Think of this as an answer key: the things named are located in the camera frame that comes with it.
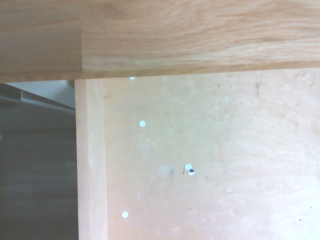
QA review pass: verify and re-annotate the grey furniture ledge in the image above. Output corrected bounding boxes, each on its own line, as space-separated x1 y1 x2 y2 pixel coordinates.
0 82 77 135

